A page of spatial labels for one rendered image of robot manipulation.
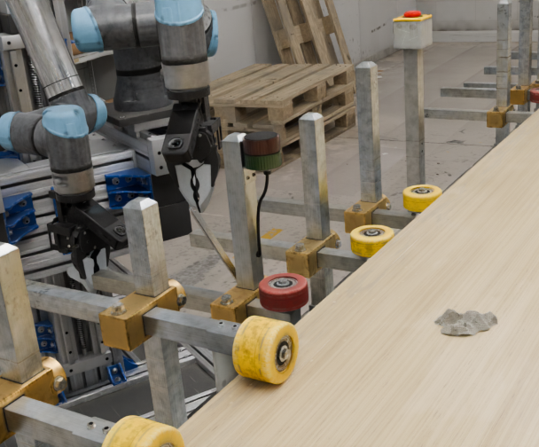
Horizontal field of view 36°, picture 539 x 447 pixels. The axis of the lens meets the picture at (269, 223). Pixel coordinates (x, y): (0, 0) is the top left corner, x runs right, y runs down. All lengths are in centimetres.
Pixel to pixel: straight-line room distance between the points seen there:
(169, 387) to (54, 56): 71
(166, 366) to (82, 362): 113
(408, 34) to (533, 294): 85
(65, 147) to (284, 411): 69
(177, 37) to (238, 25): 500
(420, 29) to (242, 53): 448
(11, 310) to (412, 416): 48
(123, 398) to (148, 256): 131
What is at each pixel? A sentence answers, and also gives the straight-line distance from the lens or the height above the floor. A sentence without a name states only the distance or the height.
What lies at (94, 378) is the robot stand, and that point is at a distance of 249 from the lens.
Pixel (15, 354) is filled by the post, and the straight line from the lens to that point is 101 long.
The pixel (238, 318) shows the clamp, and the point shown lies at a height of 85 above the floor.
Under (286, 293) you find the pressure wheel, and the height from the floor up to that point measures 91.
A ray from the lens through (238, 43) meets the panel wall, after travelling 632.
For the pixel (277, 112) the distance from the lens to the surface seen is 495.
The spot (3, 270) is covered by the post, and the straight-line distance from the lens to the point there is 97.
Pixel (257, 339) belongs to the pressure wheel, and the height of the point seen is 97.
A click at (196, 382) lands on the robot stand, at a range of 245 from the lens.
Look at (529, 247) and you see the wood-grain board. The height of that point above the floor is 90.
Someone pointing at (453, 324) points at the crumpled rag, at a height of 91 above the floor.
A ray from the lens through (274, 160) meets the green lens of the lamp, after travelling 130.
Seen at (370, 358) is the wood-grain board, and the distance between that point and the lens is 112.
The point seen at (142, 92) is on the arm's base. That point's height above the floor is 108.
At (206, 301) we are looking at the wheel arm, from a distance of 142.
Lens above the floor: 146
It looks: 20 degrees down
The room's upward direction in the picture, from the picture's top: 5 degrees counter-clockwise
